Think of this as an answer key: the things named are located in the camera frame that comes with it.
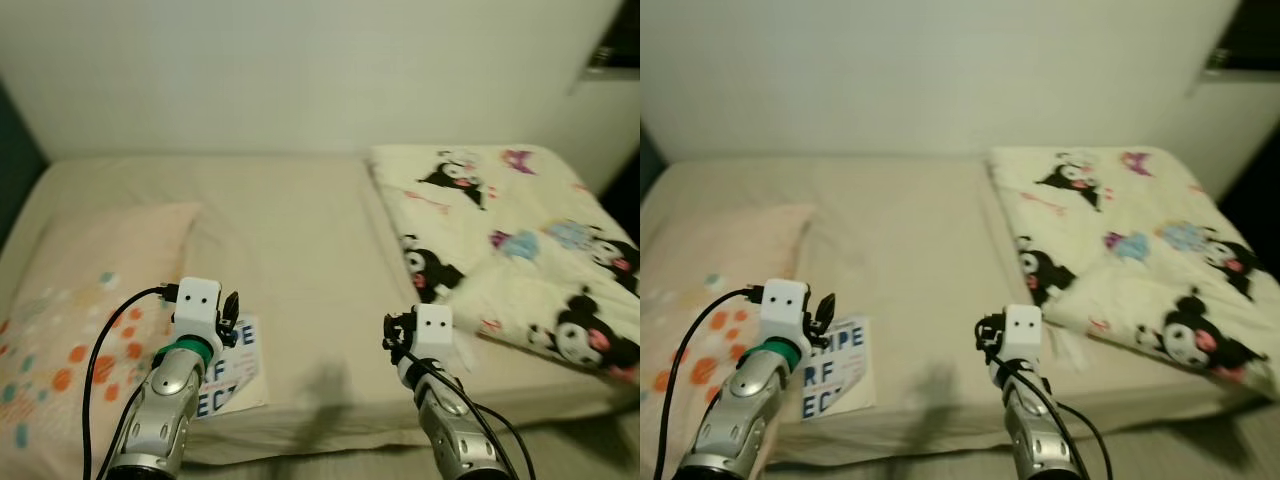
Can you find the small white wrapper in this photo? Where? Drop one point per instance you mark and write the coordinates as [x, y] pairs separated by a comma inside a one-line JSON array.
[[467, 352], [1072, 352]]

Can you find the dark cabinet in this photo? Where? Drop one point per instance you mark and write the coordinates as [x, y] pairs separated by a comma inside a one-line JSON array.
[[1250, 200], [625, 195]]

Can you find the white book with blue letters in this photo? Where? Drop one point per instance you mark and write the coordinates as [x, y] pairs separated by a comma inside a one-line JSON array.
[[847, 385], [242, 385]]

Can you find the metal window latch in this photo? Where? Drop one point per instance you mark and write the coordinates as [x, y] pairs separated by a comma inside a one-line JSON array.
[[1215, 60], [600, 58]]

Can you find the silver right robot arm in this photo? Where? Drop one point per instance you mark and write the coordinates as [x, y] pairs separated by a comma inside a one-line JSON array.
[[455, 430], [1040, 430]]

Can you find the cream cartoon print quilt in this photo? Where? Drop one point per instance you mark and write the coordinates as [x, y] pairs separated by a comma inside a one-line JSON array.
[[500, 200], [1120, 200]]

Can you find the dark teal padded headboard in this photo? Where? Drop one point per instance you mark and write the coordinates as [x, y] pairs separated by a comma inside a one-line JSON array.
[[15, 160], [648, 165]]

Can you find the dark window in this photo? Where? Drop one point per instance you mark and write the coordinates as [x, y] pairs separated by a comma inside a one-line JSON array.
[[1250, 30], [622, 30]]

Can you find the mattress with beige sheet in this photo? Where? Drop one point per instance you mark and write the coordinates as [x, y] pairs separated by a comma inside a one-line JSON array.
[[310, 260], [920, 260]]

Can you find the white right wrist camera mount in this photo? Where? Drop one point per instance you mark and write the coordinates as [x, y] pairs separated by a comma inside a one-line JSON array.
[[1023, 330], [432, 330]]

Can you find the pink patterned pillow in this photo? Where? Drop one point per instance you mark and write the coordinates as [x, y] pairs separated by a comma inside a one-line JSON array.
[[90, 270], [720, 270]]

